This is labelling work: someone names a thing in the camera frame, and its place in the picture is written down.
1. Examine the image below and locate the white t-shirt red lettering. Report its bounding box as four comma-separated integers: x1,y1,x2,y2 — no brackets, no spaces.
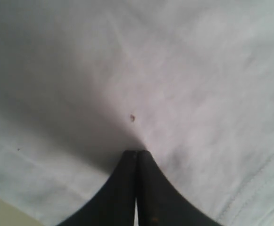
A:
0,0,274,226

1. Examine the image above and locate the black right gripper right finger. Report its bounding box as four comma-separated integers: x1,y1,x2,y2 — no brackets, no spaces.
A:
136,151,219,226

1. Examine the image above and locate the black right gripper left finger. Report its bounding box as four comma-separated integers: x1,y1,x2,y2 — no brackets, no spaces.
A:
59,151,137,226

